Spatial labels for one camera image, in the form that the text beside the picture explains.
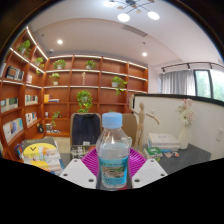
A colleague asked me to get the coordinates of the branched ceiling lamp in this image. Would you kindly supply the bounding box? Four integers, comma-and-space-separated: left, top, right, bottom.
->
103, 0, 161, 23

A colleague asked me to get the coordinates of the grey curtain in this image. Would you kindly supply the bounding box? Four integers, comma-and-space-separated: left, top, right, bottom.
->
159, 69, 197, 97

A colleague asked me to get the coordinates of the white vase with flowers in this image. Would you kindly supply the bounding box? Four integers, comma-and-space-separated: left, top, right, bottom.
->
176, 98, 198, 150

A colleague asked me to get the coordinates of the wooden bookshelf unit with plants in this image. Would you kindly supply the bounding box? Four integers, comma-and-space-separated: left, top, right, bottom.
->
0, 26, 149, 161

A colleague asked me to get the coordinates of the small green white box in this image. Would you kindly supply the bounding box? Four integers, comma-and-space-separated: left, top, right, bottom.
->
143, 147, 164, 162

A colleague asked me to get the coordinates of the clear blue-capped water bottle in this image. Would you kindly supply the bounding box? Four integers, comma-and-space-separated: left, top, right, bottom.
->
95, 112, 133, 190

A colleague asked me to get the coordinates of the stack of colourful books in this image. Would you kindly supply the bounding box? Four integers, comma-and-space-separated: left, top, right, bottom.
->
20, 138, 66, 174

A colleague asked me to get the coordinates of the black track light rail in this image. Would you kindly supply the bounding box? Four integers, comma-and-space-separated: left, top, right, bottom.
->
161, 61, 224, 73

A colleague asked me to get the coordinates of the wooden artist mannequin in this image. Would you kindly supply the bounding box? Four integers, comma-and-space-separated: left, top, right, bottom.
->
129, 101, 161, 151

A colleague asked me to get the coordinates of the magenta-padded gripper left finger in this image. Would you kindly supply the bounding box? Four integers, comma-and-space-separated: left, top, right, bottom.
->
59, 147, 102, 190

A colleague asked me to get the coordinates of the chair with dark jacket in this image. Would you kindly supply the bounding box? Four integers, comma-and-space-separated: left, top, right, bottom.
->
69, 112, 103, 148

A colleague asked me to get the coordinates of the stack of white packs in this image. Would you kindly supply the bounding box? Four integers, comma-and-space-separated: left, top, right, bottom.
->
147, 133, 181, 153

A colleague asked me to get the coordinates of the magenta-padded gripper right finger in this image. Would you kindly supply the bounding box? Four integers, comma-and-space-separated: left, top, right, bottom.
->
126, 147, 168, 190

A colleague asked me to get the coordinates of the window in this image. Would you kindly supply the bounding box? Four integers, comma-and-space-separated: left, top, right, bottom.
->
194, 69, 224, 103

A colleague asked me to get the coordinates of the ceiling air vent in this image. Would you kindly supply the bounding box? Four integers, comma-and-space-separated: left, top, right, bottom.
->
121, 24, 149, 38

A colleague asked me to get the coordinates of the tan chair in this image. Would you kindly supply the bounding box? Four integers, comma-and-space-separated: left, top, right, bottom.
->
121, 113, 138, 148

